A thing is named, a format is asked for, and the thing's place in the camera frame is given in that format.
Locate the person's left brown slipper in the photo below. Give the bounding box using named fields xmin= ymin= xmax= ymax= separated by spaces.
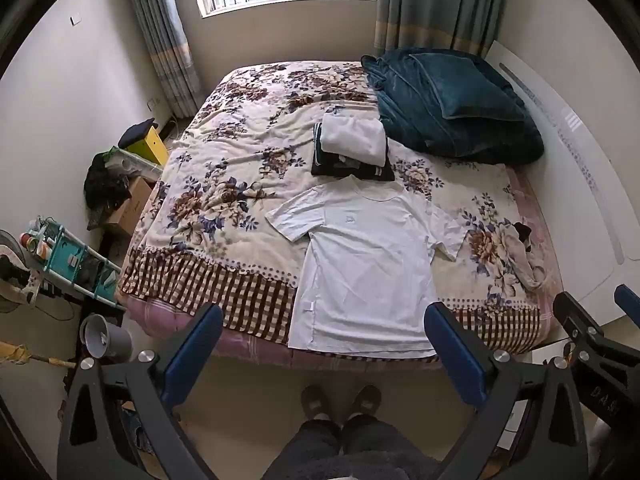
xmin=300 ymin=385 xmax=331 ymax=418

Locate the person's right brown slipper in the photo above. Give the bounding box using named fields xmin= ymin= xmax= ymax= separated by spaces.
xmin=350 ymin=385 xmax=382 ymax=418

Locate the teal plush blanket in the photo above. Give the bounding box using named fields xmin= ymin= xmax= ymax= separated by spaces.
xmin=361 ymin=47 xmax=546 ymax=165

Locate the white headboard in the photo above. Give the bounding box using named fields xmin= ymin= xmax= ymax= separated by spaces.
xmin=485 ymin=40 xmax=640 ymax=323

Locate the person's brown slipper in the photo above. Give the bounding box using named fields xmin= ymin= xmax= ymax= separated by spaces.
xmin=300 ymin=385 xmax=331 ymax=418
xmin=350 ymin=385 xmax=382 ymax=418

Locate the white t-shirt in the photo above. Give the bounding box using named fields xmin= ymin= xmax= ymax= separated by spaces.
xmin=265 ymin=175 xmax=468 ymax=361

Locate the beige crumpled garment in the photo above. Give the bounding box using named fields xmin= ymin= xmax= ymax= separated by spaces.
xmin=502 ymin=220 xmax=548 ymax=291

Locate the dark cloth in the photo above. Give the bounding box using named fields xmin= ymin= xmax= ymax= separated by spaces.
xmin=121 ymin=118 xmax=157 ymax=145

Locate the person's left leg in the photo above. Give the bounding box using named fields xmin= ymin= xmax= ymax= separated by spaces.
xmin=262 ymin=417 xmax=343 ymax=480

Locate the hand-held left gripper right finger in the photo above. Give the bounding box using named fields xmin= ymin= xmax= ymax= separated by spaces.
xmin=424 ymin=301 xmax=591 ymax=480

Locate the grey-blue curtain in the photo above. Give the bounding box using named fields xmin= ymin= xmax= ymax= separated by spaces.
xmin=374 ymin=0 xmax=511 ymax=61
xmin=122 ymin=0 xmax=203 ymax=118

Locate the white folded garment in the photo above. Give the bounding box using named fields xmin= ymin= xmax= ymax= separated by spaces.
xmin=320 ymin=112 xmax=390 ymax=167

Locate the grey waste bin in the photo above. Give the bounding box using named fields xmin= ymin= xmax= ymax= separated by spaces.
xmin=80 ymin=313 xmax=133 ymax=361

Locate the yellow box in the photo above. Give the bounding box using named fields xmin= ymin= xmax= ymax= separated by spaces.
xmin=125 ymin=125 xmax=168 ymax=167

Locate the blue denim cloth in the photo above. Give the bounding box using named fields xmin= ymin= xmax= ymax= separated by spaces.
xmin=122 ymin=400 xmax=151 ymax=453

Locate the person's right leg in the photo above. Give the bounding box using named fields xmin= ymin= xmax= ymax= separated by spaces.
xmin=342 ymin=412 xmax=441 ymax=480

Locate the teal pillow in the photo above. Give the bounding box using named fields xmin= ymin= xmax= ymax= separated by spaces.
xmin=409 ymin=52 xmax=528 ymax=123

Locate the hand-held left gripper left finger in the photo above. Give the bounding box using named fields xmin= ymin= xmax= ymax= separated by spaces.
xmin=57 ymin=302 xmax=224 ymax=480

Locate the floral bed blanket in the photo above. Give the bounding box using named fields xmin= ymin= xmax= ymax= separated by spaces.
xmin=117 ymin=60 xmax=546 ymax=356

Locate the cardboard box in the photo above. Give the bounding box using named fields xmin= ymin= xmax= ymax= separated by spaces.
xmin=102 ymin=177 xmax=153 ymax=236

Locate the person's leg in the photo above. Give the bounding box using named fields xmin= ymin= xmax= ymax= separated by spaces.
xmin=262 ymin=417 xmax=343 ymax=480
xmin=342 ymin=412 xmax=441 ymax=480

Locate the dark clothes pile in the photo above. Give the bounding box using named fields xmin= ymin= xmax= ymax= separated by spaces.
xmin=83 ymin=152 xmax=133 ymax=211

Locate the teal storage cart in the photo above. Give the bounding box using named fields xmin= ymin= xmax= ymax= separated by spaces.
xmin=20 ymin=217 xmax=126 ymax=308

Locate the white floor fan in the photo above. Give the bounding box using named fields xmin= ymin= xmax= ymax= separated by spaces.
xmin=0 ymin=230 xmax=43 ymax=316

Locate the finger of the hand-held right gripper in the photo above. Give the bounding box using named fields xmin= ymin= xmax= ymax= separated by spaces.
xmin=614 ymin=284 xmax=640 ymax=323
xmin=553 ymin=291 xmax=608 ymax=356

